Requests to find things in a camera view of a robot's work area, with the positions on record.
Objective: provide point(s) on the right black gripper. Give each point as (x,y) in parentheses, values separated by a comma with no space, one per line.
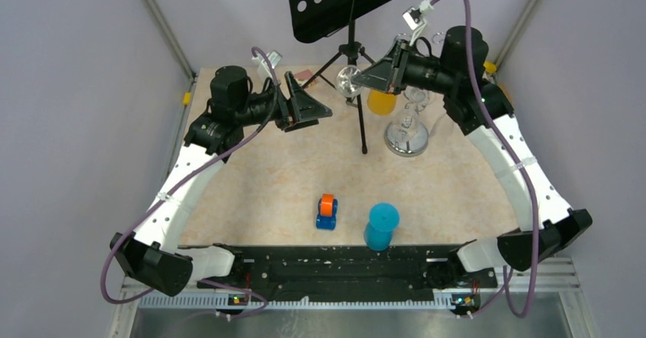
(388,74)

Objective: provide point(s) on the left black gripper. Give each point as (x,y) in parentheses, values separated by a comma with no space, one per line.
(302,109)

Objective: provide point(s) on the orange plastic wine glass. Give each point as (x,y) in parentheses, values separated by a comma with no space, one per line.
(380,103)

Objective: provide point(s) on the clear wine glass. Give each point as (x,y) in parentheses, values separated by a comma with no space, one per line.
(407,123)

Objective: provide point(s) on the blue plastic wine glass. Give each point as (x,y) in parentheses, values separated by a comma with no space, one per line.
(382,221)

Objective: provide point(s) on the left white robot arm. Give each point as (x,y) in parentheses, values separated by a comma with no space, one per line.
(148,252)

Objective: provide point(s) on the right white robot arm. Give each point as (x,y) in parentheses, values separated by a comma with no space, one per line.
(547,223)

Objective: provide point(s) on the small cardboard box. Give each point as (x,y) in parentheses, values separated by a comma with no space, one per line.
(303,77)

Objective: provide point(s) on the black music stand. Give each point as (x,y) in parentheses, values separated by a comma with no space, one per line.
(314,19)

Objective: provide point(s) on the yellow corner clamp right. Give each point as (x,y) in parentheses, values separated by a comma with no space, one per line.
(490,68)

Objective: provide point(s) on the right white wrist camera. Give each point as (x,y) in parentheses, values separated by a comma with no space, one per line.
(416,18)

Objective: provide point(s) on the silver wire glass rack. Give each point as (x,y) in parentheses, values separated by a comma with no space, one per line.
(460,100)

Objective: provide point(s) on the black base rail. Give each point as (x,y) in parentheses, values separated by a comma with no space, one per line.
(349,273)

